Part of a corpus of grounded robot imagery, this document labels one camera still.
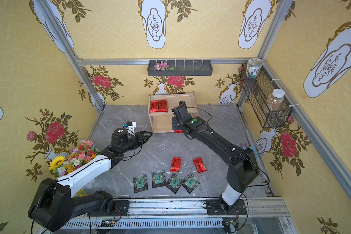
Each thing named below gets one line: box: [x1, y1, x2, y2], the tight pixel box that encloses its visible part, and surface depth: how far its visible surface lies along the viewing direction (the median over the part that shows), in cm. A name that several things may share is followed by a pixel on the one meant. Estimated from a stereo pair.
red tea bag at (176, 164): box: [170, 156, 182, 173], surface depth 89 cm
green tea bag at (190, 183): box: [180, 172, 201, 195], surface depth 83 cm
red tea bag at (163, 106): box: [158, 99, 168, 113], surface depth 92 cm
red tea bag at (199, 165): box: [192, 156, 208, 174], surface depth 89 cm
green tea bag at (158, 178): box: [151, 170, 167, 189], surface depth 85 cm
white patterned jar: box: [246, 58, 264, 78], surface depth 87 cm
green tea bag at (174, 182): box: [165, 172, 184, 195], surface depth 84 cm
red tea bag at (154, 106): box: [150, 100, 159, 113], surface depth 90 cm
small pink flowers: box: [154, 60, 175, 71], surface depth 89 cm
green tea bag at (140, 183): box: [132, 173, 149, 194], surface depth 84 cm
